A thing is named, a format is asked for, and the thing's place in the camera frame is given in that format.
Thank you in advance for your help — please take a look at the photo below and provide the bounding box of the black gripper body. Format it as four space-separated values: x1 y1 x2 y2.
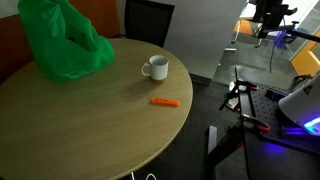
252 0 284 33

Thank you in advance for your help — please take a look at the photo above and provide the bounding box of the orange sharpie marker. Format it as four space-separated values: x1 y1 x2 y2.
150 97 181 108

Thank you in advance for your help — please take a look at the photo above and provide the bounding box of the black orange-tipped clamp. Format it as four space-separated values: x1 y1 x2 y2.
233 79 260 93
239 113 271 133

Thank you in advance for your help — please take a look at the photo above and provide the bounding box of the small black box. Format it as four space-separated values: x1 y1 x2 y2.
264 88 290 101

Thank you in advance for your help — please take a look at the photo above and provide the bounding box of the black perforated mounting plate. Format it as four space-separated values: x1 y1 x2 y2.
238 79 320 155

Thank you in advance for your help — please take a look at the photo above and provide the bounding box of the black chair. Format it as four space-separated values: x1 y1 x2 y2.
123 0 176 49

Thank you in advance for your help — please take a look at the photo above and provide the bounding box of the white ceramic mug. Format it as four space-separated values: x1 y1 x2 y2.
140 54 170 82

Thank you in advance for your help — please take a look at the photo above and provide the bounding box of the grey flat bar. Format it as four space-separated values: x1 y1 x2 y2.
208 125 219 155

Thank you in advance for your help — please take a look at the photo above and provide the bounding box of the green plastic bag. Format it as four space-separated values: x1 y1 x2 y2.
17 0 116 83

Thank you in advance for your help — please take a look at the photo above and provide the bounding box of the black stereo camera bar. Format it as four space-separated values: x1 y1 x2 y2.
281 7 299 16

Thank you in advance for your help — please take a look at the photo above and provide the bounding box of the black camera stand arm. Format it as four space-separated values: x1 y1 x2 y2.
263 20 320 43

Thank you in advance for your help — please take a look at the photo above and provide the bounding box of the black cable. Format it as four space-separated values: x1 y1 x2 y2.
293 74 315 90

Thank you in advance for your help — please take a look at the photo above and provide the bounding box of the white plastic bracket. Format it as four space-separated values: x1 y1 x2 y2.
227 81 241 110

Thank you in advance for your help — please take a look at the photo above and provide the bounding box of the black stand frame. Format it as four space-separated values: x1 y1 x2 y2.
204 66 256 180

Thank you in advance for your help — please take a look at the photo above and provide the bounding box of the white cable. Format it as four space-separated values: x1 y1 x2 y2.
128 171 158 180

